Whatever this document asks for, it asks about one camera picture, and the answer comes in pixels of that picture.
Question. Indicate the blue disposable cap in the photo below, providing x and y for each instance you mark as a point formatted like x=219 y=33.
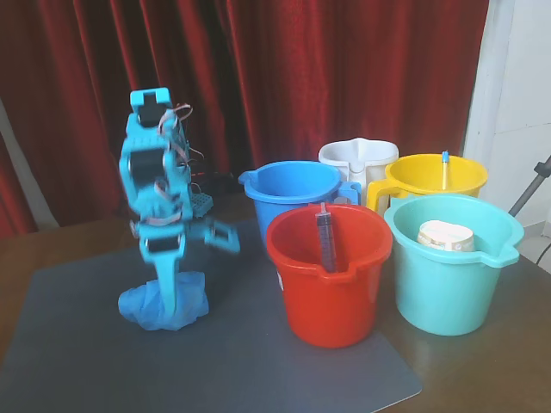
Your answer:
x=138 y=305

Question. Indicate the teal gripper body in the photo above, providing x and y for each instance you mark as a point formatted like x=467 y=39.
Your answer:
x=162 y=244

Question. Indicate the turquoise plastic bucket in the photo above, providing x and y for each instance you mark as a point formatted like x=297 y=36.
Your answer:
x=439 y=292

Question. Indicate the grey rubber mat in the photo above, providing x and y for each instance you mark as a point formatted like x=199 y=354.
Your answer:
x=215 y=365

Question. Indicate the blue perforated block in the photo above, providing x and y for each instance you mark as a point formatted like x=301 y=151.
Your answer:
x=202 y=204

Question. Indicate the yellow plastic bucket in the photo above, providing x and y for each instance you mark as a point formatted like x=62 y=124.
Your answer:
x=413 y=178

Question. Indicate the red plastic bucket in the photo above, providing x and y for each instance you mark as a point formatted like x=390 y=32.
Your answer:
x=331 y=310

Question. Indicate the red curtain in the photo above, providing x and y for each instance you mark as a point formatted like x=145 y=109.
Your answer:
x=301 y=64

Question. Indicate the metal camera tripod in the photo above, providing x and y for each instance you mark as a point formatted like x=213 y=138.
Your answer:
x=527 y=191

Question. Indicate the yellow stick with blue tip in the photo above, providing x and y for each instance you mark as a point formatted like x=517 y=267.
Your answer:
x=444 y=172

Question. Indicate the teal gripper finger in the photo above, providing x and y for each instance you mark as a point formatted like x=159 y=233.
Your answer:
x=168 y=288
x=224 y=238

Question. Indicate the blue plastic bucket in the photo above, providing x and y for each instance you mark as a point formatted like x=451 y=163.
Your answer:
x=275 y=206

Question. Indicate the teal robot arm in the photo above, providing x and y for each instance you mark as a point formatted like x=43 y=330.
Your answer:
x=146 y=172

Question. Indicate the purple plastic syringe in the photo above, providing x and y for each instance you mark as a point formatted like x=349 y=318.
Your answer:
x=326 y=241

